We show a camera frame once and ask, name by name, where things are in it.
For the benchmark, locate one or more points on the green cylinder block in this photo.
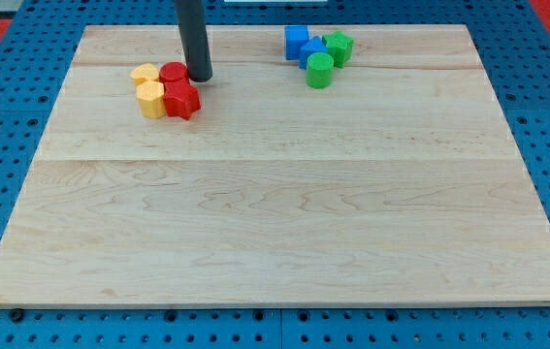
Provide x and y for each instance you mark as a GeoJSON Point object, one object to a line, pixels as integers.
{"type": "Point", "coordinates": [320, 67]}

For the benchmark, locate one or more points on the red star block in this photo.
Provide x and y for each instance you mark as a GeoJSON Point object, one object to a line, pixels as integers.
{"type": "Point", "coordinates": [181, 99]}

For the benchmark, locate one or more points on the light wooden board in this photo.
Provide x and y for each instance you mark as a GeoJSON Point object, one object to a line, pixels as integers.
{"type": "Point", "coordinates": [399, 185]}

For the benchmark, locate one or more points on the blue triangle block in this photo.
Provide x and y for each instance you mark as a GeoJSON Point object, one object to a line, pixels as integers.
{"type": "Point", "coordinates": [314, 45]}

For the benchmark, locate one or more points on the blue cube block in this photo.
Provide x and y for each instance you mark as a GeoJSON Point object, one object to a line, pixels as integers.
{"type": "Point", "coordinates": [295, 36]}

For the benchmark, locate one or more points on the green star block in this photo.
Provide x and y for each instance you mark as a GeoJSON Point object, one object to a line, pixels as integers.
{"type": "Point", "coordinates": [339, 46]}

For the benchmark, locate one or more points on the red cylinder block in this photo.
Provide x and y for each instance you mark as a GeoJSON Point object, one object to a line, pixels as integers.
{"type": "Point", "coordinates": [173, 72]}

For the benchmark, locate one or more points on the yellow hexagon block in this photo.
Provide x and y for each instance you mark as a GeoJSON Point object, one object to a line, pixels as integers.
{"type": "Point", "coordinates": [150, 97]}

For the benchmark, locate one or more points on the yellow heart block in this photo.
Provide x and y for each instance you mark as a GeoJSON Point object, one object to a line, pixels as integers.
{"type": "Point", "coordinates": [143, 73]}

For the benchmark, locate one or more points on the dark grey cylindrical pointer rod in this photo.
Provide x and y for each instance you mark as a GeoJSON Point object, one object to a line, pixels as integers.
{"type": "Point", "coordinates": [194, 38]}

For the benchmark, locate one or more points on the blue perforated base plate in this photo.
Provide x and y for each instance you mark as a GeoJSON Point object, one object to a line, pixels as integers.
{"type": "Point", "coordinates": [35, 53]}

